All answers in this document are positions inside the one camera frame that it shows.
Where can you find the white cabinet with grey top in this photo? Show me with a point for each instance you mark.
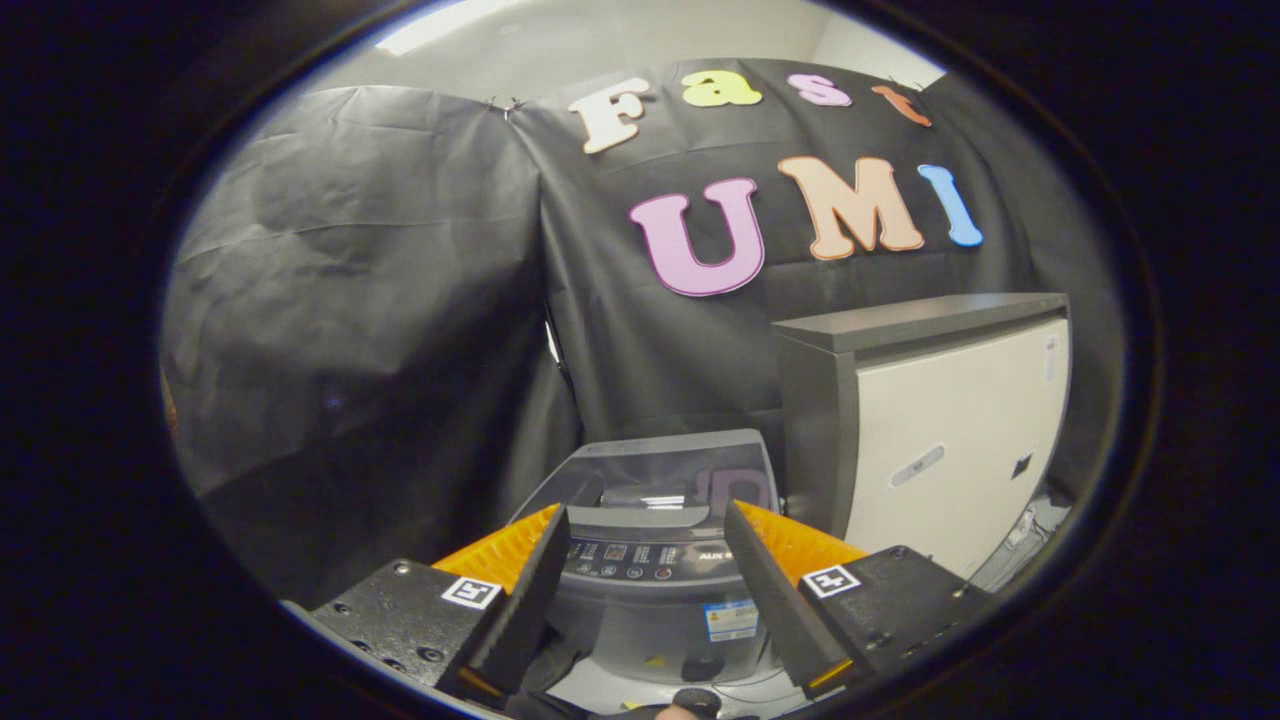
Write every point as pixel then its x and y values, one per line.
pixel 950 440

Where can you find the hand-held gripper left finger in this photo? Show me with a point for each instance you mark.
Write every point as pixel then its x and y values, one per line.
pixel 525 600

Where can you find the black backdrop cloth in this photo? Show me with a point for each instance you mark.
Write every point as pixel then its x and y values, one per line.
pixel 400 300

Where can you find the grey washing machine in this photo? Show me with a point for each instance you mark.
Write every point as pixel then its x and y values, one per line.
pixel 640 630

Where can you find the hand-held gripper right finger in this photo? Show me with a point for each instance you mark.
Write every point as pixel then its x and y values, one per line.
pixel 775 600

